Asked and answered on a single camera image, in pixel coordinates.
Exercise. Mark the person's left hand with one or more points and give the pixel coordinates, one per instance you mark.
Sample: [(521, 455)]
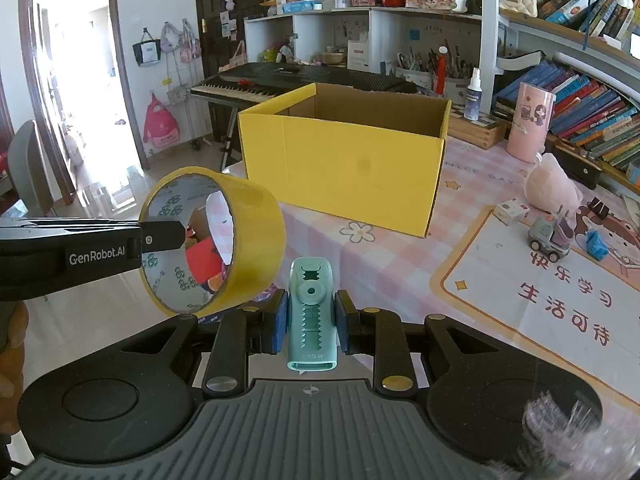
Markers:
[(15, 365)]

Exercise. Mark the dark brown stapler case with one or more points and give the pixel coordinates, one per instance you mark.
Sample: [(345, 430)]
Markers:
[(575, 165)]

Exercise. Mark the wooden bowl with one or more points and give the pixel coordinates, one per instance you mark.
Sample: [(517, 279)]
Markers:
[(333, 58)]

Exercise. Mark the pink tote bag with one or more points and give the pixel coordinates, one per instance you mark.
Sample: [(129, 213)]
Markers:
[(235, 60)]

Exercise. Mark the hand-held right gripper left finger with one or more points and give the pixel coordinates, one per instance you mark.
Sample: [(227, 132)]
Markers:
[(277, 325)]

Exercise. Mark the blue wipes packet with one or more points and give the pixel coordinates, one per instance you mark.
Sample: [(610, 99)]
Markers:
[(302, 7)]

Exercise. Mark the black white tote bag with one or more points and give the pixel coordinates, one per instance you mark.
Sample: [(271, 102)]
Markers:
[(146, 50)]

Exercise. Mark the white carton red label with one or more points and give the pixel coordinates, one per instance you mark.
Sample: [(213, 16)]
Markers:
[(358, 55)]

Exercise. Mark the pale purple hanging bag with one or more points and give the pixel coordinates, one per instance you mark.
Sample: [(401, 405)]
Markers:
[(170, 40)]

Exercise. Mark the pink backpack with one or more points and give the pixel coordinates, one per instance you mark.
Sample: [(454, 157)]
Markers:
[(161, 130)]

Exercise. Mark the grey chair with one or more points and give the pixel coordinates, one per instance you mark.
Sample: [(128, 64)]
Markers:
[(27, 170)]

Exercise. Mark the yellow tape roll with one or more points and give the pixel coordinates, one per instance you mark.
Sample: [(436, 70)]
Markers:
[(260, 220)]

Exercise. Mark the yellow cardboard box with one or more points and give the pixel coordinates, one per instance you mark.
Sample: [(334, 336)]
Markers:
[(350, 170)]

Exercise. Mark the mint green correction tape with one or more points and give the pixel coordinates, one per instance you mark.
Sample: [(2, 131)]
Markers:
[(312, 310)]

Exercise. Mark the black binder clip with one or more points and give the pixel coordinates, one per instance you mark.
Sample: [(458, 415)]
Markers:
[(597, 206)]

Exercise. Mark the black keyboard stand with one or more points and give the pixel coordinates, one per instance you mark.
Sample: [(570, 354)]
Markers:
[(231, 130)]

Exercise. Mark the pink plush toy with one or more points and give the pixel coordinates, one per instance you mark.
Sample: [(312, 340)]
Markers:
[(550, 185)]

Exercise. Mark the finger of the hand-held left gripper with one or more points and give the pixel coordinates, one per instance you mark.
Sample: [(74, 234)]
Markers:
[(162, 236)]

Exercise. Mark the pink cartoon cylinder container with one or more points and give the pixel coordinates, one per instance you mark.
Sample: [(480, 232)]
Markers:
[(527, 130)]

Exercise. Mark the white pen holder cup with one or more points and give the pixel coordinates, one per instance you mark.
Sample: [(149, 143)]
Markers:
[(412, 75), (457, 80)]

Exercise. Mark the row of shelved books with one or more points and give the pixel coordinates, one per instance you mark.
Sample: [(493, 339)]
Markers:
[(590, 105), (575, 0)]

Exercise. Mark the wooden chessboard box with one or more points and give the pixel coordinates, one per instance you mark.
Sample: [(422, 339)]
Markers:
[(475, 132)]

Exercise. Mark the pink checked desktop mat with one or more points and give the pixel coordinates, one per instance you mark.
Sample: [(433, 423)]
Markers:
[(390, 260)]

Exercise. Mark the small blue plastic item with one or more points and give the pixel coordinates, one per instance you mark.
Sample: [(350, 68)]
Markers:
[(596, 245)]

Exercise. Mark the grey toy truck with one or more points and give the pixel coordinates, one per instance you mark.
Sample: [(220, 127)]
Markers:
[(545, 232)]

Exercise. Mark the small white red-label box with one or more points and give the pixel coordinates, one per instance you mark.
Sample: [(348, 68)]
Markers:
[(510, 211)]

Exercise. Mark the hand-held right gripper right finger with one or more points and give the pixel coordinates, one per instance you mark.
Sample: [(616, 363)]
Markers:
[(342, 320)]

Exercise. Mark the black electronic keyboard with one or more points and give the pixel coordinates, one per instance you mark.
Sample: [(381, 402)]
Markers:
[(280, 77)]

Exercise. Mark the white spray bottle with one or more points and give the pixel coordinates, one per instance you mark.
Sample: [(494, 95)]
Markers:
[(472, 100)]

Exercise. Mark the small white yellow box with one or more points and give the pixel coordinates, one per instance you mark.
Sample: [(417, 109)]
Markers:
[(280, 6)]

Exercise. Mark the pink hanging bag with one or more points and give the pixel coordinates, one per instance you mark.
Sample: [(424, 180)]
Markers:
[(190, 45)]

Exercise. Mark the white bookshelf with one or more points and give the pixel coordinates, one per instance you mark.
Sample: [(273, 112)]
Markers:
[(550, 35)]

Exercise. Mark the white cubby shelf unit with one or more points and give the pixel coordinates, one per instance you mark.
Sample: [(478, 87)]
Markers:
[(310, 25)]

